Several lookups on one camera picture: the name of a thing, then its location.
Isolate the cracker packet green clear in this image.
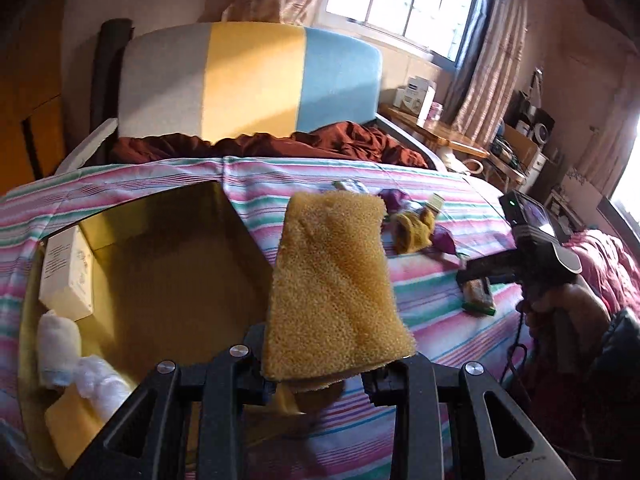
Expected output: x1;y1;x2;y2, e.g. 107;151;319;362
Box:
461;278;496;316

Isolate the striped bed sheet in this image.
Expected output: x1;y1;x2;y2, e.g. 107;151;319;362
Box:
1;157;521;479

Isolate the small purple wrapper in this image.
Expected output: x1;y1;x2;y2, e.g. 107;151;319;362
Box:
378;188;411;214

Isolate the person right hand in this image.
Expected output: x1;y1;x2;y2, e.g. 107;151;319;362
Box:
516;276;611;353

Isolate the white box on table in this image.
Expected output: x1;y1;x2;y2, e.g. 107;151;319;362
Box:
393;77;437;126

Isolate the white rolled cloth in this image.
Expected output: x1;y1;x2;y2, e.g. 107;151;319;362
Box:
37;310;81;389

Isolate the purple snack packet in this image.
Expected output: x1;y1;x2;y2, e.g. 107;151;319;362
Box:
431;223;457;255

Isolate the striped curtain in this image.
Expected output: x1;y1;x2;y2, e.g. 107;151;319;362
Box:
444;0;527;148

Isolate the white carton in box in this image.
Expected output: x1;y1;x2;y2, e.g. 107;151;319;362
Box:
39;226;93;321

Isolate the flat clear snack packet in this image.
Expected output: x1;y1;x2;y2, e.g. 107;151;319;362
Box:
332;180;370;194

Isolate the large yellow sponge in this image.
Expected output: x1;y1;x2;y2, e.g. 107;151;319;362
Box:
262;191;416;391

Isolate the wooden side table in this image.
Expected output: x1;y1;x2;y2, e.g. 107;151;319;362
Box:
380;103;526;191

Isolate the pink quilt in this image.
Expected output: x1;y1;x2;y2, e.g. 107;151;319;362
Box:
563;230;640;315

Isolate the rust brown blanket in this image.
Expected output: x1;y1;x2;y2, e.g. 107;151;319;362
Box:
108;122;436;170

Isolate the tricolour padded headboard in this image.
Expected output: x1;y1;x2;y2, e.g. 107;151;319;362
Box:
117;22;382;143

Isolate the dark red gold box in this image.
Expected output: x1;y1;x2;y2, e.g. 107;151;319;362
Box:
18;181;296;479

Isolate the green white medicine box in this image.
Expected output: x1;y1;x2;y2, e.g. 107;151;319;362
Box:
426;193;444;214

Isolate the plastic bag in box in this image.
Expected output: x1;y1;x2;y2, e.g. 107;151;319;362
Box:
74;356;132;422

